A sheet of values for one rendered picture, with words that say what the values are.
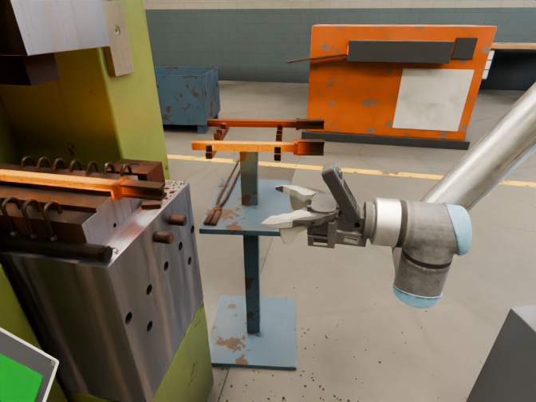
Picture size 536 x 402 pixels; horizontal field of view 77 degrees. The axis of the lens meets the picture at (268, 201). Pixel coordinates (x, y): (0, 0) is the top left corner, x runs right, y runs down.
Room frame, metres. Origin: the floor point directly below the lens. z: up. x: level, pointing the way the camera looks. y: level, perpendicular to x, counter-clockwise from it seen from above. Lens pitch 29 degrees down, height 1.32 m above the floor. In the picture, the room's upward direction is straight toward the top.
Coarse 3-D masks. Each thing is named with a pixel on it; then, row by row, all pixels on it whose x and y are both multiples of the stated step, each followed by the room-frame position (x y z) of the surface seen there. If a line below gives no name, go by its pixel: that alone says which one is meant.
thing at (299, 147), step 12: (192, 144) 0.99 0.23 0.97; (204, 144) 0.99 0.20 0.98; (216, 144) 0.99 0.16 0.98; (228, 144) 0.99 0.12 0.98; (240, 144) 0.98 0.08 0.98; (252, 144) 0.98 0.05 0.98; (264, 144) 0.98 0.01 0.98; (276, 144) 0.98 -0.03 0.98; (288, 144) 0.98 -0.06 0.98; (300, 144) 0.98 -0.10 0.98; (312, 144) 0.98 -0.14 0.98
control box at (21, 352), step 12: (0, 336) 0.24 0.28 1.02; (12, 336) 0.25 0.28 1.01; (0, 348) 0.23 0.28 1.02; (12, 348) 0.24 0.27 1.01; (24, 348) 0.24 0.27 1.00; (36, 348) 0.25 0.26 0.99; (24, 360) 0.23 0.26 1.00; (36, 360) 0.24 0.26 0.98; (48, 360) 0.25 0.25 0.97; (48, 372) 0.24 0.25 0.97; (48, 384) 0.23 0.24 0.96
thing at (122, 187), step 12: (24, 180) 0.68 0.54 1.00; (36, 180) 0.67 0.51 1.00; (48, 180) 0.67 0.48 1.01; (60, 180) 0.66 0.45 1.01; (72, 180) 0.66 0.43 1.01; (84, 180) 0.66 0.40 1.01; (96, 180) 0.66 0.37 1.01; (108, 180) 0.66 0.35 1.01; (120, 180) 0.65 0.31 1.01; (132, 180) 0.65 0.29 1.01; (120, 192) 0.63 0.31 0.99; (132, 192) 0.64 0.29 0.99; (144, 192) 0.63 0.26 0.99; (156, 192) 0.63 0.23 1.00
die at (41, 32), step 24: (0, 0) 0.53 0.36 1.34; (24, 0) 0.55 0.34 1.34; (48, 0) 0.59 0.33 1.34; (72, 0) 0.65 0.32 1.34; (96, 0) 0.71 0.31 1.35; (0, 24) 0.53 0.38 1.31; (24, 24) 0.54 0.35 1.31; (48, 24) 0.58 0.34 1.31; (72, 24) 0.63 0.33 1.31; (96, 24) 0.69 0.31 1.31; (0, 48) 0.54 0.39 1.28; (24, 48) 0.53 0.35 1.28; (48, 48) 0.57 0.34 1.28; (72, 48) 0.62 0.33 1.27
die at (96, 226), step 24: (0, 168) 0.76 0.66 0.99; (24, 168) 0.76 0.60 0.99; (48, 168) 0.76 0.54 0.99; (0, 192) 0.64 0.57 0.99; (24, 192) 0.64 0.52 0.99; (48, 192) 0.64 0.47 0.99; (72, 192) 0.64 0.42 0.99; (96, 192) 0.63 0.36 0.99; (0, 216) 0.56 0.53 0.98; (72, 216) 0.56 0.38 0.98; (96, 216) 0.57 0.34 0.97; (120, 216) 0.63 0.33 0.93; (72, 240) 0.53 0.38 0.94; (96, 240) 0.55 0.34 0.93
